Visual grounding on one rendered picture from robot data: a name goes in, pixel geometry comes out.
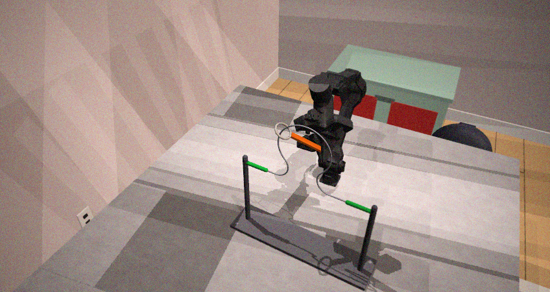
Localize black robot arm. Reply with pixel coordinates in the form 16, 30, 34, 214
294, 68, 366, 187

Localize orange handle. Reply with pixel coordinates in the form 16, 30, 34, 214
274, 122, 321, 152

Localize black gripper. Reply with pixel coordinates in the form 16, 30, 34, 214
296, 107, 353, 164

